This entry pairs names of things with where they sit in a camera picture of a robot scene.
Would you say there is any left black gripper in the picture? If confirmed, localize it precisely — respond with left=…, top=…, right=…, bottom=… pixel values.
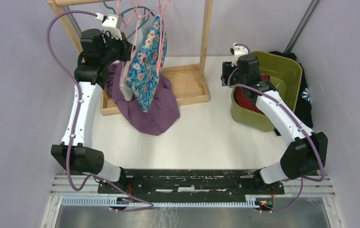
left=100, top=30, right=136, bottom=66

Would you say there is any red polka dot skirt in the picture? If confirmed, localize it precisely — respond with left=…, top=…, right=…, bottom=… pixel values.
left=234, top=75, right=271, bottom=115

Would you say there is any white garment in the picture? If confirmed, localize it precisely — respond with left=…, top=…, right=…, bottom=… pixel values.
left=119, top=16, right=144, bottom=101

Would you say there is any pink hanger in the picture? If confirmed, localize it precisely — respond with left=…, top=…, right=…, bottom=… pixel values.
left=156, top=0, right=171, bottom=77
left=116, top=1, right=146, bottom=86
left=120, top=0, right=171, bottom=36

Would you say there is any blue floral garment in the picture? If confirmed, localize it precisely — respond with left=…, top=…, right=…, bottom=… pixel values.
left=129, top=16, right=167, bottom=112

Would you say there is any purple garment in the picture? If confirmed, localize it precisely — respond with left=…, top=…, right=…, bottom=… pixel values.
left=106, top=63, right=180, bottom=136

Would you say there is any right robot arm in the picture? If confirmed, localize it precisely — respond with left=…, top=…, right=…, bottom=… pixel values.
left=221, top=54, right=328, bottom=194

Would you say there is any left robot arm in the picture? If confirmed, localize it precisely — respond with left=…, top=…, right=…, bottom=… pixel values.
left=51, top=28, right=133, bottom=193

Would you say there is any grey blue hanger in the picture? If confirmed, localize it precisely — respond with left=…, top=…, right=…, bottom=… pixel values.
left=102, top=0, right=155, bottom=38

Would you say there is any green plastic basket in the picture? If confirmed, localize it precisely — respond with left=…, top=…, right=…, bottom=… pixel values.
left=230, top=51, right=302, bottom=132

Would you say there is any wooden clothes rack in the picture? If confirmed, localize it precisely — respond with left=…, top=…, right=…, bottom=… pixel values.
left=47, top=0, right=214, bottom=116

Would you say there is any black floral cloth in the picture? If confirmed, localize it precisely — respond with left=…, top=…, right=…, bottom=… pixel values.
left=268, top=51, right=314, bottom=136

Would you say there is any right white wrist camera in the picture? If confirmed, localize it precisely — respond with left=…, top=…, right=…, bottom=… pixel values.
left=231, top=43, right=251, bottom=67

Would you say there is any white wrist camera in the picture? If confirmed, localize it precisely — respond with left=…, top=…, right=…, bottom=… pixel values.
left=231, top=43, right=251, bottom=67
left=96, top=13, right=123, bottom=40

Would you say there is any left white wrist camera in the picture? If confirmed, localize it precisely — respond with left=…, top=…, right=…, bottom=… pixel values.
left=96, top=13, right=123, bottom=40

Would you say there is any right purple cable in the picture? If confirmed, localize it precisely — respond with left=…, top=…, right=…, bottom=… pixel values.
left=227, top=42, right=326, bottom=213

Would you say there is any purple cable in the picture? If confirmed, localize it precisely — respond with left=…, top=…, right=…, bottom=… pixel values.
left=47, top=10, right=105, bottom=192
left=227, top=42, right=326, bottom=213

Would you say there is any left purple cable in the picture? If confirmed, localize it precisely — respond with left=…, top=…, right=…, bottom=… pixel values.
left=47, top=10, right=105, bottom=192

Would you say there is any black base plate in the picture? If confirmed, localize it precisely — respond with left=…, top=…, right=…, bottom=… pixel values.
left=115, top=169, right=285, bottom=203

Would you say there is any aluminium rail frame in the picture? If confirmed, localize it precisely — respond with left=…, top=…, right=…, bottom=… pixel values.
left=40, top=175, right=342, bottom=228

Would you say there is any white cable comb strip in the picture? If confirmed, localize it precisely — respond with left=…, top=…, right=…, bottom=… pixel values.
left=60, top=194, right=262, bottom=209

